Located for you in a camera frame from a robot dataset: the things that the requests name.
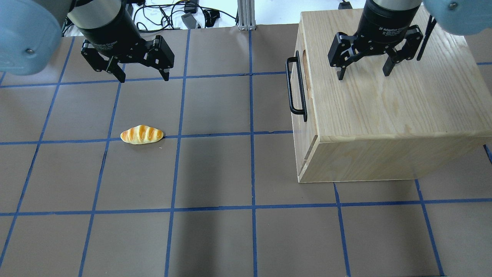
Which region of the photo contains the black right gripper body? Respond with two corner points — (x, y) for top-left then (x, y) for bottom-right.
(353, 0), (419, 52)

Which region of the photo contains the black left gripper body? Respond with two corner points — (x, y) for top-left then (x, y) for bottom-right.
(67, 3), (146, 64)

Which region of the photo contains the black drawer handle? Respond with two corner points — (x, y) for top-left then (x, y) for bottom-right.
(286, 51), (308, 122)

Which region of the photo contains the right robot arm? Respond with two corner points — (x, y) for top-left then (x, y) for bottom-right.
(327, 0), (492, 80)

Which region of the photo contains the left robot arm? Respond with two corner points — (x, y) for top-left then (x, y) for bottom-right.
(0, 0), (175, 83)

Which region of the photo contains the wooden drawer cabinet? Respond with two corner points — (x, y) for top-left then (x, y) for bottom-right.
(292, 9), (492, 184)

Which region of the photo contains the black power adapter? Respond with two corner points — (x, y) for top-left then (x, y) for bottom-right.
(181, 13), (202, 29)

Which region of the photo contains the toy bread loaf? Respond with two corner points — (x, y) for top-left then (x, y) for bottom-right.
(120, 125), (165, 145)

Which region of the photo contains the aluminium frame post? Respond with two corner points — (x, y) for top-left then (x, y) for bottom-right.
(237, 0), (256, 30)

